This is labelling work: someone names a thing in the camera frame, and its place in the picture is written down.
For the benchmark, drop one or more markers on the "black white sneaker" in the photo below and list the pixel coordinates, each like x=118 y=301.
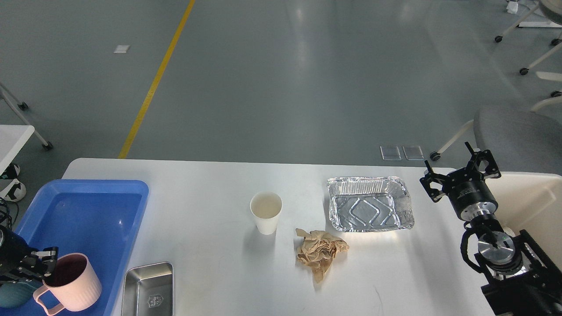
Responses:
x=11 y=188

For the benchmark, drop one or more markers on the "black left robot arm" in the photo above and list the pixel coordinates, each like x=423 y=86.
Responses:
x=11 y=242

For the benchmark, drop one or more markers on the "aluminium foil tray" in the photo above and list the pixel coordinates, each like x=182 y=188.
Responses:
x=369 y=204

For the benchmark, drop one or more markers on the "teal ceramic mug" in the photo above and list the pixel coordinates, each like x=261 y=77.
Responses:
x=13 y=295

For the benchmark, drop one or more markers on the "blue plastic tray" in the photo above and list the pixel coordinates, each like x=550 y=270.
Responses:
x=99 y=218

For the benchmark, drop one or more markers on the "grey office chair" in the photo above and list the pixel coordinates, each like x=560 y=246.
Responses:
x=520 y=140

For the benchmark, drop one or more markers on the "white paper cup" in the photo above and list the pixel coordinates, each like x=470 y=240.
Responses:
x=265 y=208

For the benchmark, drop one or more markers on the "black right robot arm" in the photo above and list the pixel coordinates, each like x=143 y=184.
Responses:
x=522 y=279

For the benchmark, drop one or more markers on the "white cup in bin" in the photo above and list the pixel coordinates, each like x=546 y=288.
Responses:
x=510 y=232

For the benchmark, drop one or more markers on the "beige plastic bin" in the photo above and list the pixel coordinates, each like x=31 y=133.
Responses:
x=532 y=202

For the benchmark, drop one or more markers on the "pink ribbed mug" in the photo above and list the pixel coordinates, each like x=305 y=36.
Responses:
x=74 y=283

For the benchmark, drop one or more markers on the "white side table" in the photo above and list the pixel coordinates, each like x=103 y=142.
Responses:
x=13 y=137

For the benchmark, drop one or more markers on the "stainless steel tray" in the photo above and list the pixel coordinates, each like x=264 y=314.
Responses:
x=149 y=290

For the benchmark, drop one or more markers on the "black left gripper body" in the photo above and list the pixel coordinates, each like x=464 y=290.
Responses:
x=20 y=265

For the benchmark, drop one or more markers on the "crumpled brown paper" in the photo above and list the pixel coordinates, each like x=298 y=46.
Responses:
x=318 y=251

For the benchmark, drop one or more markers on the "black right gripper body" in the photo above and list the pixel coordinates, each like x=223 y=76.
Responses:
x=469 y=195

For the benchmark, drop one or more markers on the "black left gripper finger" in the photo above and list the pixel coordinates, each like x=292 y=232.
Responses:
x=48 y=255
x=39 y=274

